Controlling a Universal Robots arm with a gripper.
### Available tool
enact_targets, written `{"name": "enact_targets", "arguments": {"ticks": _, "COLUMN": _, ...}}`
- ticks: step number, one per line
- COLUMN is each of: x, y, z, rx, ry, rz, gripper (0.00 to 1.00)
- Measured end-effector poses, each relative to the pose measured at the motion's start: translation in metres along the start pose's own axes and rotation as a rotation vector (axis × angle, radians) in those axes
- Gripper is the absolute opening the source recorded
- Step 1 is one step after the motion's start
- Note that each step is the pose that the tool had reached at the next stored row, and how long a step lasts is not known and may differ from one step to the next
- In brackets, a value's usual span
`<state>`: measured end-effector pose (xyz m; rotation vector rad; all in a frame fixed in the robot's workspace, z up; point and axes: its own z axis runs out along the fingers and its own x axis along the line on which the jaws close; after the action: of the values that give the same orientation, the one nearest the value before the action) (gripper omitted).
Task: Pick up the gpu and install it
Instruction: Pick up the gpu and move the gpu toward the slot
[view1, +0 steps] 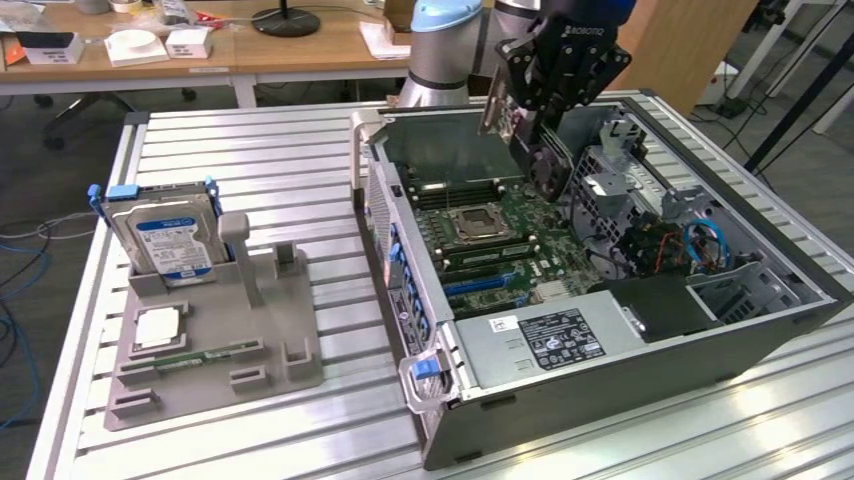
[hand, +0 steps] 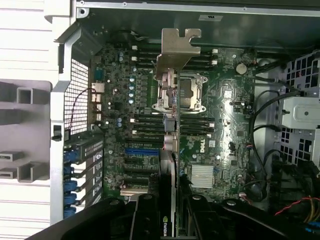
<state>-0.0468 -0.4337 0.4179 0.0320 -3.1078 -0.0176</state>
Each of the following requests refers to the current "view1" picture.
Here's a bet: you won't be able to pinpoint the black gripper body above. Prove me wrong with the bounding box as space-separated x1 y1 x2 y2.
531 0 636 109

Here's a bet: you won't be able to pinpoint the graphics card with metal bracket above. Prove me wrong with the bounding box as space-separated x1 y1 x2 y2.
478 69 575 204

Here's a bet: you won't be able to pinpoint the wooden cabinet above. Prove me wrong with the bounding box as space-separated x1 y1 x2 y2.
579 0 762 119

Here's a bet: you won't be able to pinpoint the white paper booklet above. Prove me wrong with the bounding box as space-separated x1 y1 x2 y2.
359 19 414 61

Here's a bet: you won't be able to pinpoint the cardboard box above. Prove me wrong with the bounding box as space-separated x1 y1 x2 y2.
384 0 419 34

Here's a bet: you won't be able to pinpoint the metal disk bay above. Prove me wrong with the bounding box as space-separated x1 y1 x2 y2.
685 259 826 326
570 144 668 242

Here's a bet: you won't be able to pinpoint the black RAM slot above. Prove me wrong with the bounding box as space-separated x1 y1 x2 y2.
415 192 503 210
412 179 500 199

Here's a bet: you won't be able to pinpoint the black slanted pole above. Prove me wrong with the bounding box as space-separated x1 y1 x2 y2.
743 74 854 174

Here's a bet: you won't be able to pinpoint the CPU socket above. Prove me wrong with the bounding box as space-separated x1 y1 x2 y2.
447 204 512 246

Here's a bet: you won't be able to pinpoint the wooden desk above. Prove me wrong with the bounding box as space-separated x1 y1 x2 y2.
0 0 600 109

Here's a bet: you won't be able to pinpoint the green motherboard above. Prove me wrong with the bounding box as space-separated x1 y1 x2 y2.
399 164 606 321

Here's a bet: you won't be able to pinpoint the black round lamp base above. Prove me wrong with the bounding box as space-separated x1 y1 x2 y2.
251 0 323 38

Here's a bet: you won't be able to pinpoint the installed RAM stick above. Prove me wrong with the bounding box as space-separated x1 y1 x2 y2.
436 242 540 269

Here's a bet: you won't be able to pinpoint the blue card retainer clips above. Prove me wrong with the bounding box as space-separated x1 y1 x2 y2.
387 223 432 351

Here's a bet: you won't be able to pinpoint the blue expansion slot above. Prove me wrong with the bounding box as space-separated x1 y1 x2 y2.
443 273 510 297

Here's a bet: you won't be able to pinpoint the silver chipset heatsink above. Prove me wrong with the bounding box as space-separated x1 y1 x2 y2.
532 280 576 302

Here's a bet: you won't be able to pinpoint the small white box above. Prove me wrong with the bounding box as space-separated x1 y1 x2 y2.
164 27 215 59

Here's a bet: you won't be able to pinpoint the clear plastic bag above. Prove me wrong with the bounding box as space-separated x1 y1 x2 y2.
136 0 223 26

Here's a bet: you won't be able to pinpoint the white box with round insert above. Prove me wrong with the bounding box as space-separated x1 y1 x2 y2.
104 28 172 68

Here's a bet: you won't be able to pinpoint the grey power supply unit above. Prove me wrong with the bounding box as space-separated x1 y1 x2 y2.
452 292 652 391

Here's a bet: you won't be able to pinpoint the hard disk in blue caddy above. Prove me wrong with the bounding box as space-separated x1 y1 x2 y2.
85 174 223 290

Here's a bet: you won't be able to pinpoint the open black PC case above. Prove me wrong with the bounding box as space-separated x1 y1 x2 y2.
350 97 854 472

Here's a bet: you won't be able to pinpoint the grey parts rack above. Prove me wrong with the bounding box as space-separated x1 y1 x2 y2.
104 210 327 434

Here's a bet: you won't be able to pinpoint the black office chair base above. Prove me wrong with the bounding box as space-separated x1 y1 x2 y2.
32 87 200 151

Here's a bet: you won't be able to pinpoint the white box with black lid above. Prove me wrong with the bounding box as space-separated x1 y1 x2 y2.
16 30 87 66

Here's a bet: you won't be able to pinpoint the green RAM stick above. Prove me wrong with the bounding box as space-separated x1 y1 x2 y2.
123 342 262 374

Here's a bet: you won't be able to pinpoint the silver CPU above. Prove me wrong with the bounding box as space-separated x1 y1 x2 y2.
132 308 183 349

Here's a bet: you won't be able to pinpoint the orange flat box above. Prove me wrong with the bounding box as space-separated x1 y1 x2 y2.
0 35 27 72

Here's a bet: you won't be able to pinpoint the white table frame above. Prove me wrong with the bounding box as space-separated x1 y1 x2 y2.
723 0 854 135

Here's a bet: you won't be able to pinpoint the red wire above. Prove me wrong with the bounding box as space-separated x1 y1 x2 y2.
651 232 679 274

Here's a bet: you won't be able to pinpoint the blue wire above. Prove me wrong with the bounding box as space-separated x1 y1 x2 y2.
679 218 735 275

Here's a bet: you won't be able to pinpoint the white floor cable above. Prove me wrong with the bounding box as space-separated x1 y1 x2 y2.
0 212 99 240

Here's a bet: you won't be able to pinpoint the blue floor cable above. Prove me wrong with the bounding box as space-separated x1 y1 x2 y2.
0 242 53 431

